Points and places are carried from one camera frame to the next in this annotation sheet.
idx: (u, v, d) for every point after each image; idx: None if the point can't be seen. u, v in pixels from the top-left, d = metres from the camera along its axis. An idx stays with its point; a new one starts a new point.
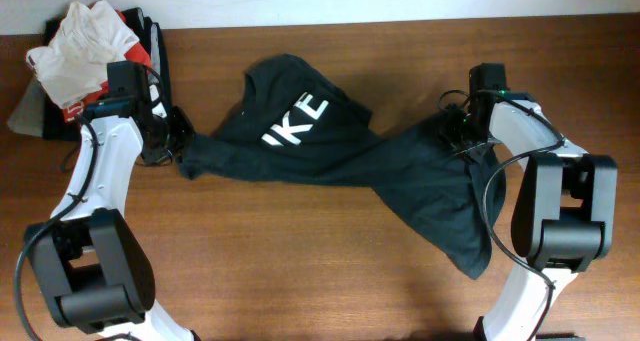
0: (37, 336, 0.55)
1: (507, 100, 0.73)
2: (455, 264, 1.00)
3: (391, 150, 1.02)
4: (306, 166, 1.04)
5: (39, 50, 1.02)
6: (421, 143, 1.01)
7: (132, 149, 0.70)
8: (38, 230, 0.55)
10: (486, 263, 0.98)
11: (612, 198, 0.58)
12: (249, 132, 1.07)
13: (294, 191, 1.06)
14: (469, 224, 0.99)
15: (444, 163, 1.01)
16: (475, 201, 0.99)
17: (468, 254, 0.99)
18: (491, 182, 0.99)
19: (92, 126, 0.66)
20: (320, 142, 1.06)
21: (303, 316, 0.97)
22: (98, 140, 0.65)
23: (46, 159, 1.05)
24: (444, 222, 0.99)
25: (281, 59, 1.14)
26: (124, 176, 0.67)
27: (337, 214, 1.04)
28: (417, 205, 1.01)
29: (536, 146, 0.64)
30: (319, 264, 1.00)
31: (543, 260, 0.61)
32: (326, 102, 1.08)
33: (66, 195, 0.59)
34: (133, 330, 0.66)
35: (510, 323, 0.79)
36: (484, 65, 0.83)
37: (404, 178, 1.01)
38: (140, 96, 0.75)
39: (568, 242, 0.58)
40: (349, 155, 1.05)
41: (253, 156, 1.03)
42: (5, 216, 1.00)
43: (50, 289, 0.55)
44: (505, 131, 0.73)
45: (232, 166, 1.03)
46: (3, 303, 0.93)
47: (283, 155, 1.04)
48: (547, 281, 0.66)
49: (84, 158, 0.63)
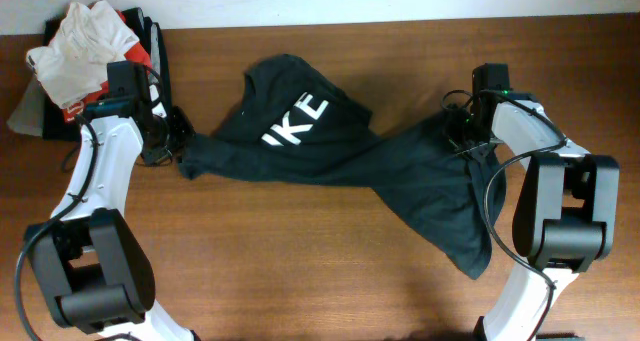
0: (36, 335, 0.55)
1: (510, 100, 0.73)
2: (455, 264, 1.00)
3: (392, 150, 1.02)
4: (306, 166, 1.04)
5: (39, 50, 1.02)
6: (421, 143, 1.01)
7: (132, 150, 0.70)
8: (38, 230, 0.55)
10: (485, 263, 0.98)
11: (613, 198, 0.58)
12: (250, 132, 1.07)
13: (295, 191, 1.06)
14: (469, 224, 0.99)
15: (444, 163, 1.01)
16: (475, 201, 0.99)
17: (468, 253, 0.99)
18: (491, 182, 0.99)
19: (92, 126, 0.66)
20: (320, 142, 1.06)
21: (303, 316, 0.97)
22: (98, 140, 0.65)
23: (46, 159, 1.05)
24: (444, 222, 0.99)
25: (281, 59, 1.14)
26: (124, 176, 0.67)
27: (337, 214, 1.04)
28: (417, 205, 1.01)
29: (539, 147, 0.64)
30: (319, 264, 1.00)
31: (544, 259, 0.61)
32: (325, 102, 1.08)
33: (66, 195, 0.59)
34: (133, 330, 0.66)
35: (511, 322, 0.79)
36: (487, 65, 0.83)
37: (404, 178, 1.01)
38: (140, 97, 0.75)
39: (568, 242, 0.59)
40: (350, 155, 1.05)
41: (253, 156, 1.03)
42: (5, 216, 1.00)
43: (50, 289, 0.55)
44: (507, 131, 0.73)
45: (232, 166, 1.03)
46: (3, 302, 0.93)
47: (284, 154, 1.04)
48: (548, 282, 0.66)
49: (84, 158, 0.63)
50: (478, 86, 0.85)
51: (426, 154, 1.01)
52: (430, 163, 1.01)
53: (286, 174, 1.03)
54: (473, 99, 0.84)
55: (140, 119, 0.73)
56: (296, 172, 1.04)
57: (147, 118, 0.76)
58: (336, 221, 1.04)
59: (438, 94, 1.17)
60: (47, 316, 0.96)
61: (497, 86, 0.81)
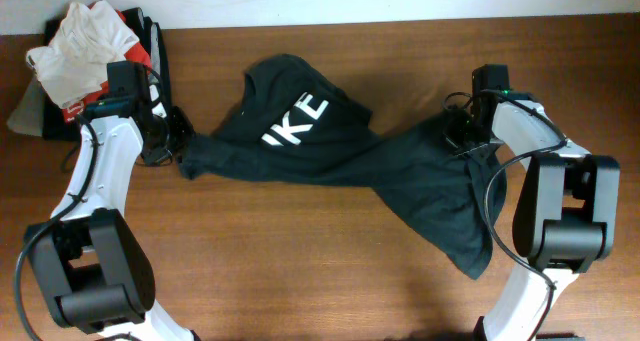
0: (36, 336, 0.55)
1: (510, 100, 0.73)
2: (455, 264, 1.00)
3: (392, 150, 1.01)
4: (306, 166, 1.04)
5: (39, 50, 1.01)
6: (422, 143, 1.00)
7: (132, 149, 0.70)
8: (38, 230, 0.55)
10: (485, 263, 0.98)
11: (614, 199, 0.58)
12: (250, 132, 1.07)
13: (295, 191, 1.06)
14: (469, 224, 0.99)
15: (444, 163, 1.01)
16: (475, 201, 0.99)
17: (468, 253, 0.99)
18: (491, 182, 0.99)
19: (92, 126, 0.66)
20: (320, 142, 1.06)
21: (303, 316, 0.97)
22: (98, 140, 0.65)
23: (46, 159, 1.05)
24: (444, 222, 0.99)
25: (281, 59, 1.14)
26: (124, 176, 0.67)
27: (337, 214, 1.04)
28: (417, 205, 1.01)
29: (539, 147, 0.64)
30: (319, 264, 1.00)
31: (544, 260, 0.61)
32: (326, 102, 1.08)
33: (66, 195, 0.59)
34: (133, 331, 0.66)
35: (511, 323, 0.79)
36: (487, 66, 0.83)
37: (405, 178, 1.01)
38: (140, 97, 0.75)
39: (568, 242, 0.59)
40: (350, 155, 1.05)
41: (253, 156, 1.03)
42: (5, 216, 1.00)
43: (50, 290, 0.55)
44: (507, 132, 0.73)
45: (232, 166, 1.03)
46: (4, 302, 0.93)
47: (284, 154, 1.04)
48: (548, 282, 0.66)
49: (85, 157, 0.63)
50: (478, 86, 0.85)
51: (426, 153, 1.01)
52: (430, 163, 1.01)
53: (286, 174, 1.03)
54: (473, 98, 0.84)
55: (140, 119, 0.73)
56: (296, 171, 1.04)
57: (147, 118, 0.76)
58: (337, 222, 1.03)
59: (438, 94, 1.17)
60: (47, 316, 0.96)
61: (497, 87, 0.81)
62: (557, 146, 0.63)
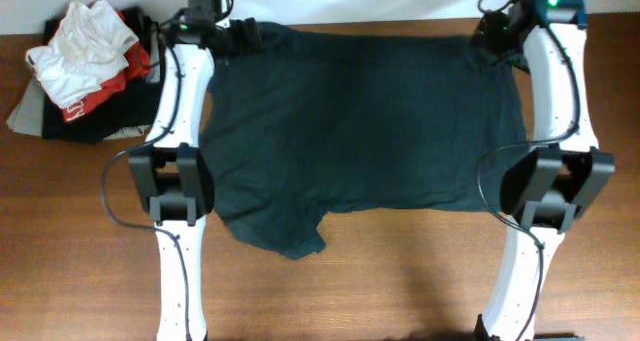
0: (176, 201, 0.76)
1: (548, 28, 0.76)
2: (466, 145, 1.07)
3: (356, 90, 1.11)
4: (287, 82, 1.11)
5: (39, 50, 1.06)
6: (328, 91, 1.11)
7: (187, 118, 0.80)
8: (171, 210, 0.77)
10: (463, 106, 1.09)
11: (563, 219, 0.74)
12: (319, 79, 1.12)
13: (246, 249, 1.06)
14: (417, 92, 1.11)
15: (382, 90, 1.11)
16: (401, 102, 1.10)
17: (462, 122, 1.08)
18: (395, 97, 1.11)
19: (166, 260, 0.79)
20: (387, 43, 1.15)
21: (304, 315, 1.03)
22: (173, 235, 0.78)
23: (63, 168, 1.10)
24: (401, 118, 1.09)
25: (259, 90, 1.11)
26: (172, 331, 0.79)
27: (326, 143, 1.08)
28: (360, 105, 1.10)
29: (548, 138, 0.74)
30: (290, 253, 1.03)
31: (529, 215, 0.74)
32: (289, 109, 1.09)
33: (164, 240, 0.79)
34: (181, 237, 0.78)
35: (507, 302, 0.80)
36: (585, 24, 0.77)
37: (336, 104, 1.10)
38: (174, 238, 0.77)
39: (540, 184, 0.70)
40: (393, 58, 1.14)
41: (253, 69, 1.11)
42: (21, 212, 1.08)
43: (185, 241, 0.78)
44: (539, 54, 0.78)
45: (245, 65, 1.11)
46: (38, 292, 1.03)
47: (361, 53, 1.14)
48: (537, 242, 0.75)
49: (192, 84, 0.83)
50: (560, 16, 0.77)
51: (449, 53, 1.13)
52: (415, 81, 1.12)
53: (319, 105, 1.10)
54: (523, 28, 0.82)
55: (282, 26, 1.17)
56: (339, 78, 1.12)
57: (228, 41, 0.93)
58: (263, 216, 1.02)
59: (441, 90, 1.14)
60: (54, 315, 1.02)
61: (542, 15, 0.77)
62: (568, 131, 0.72)
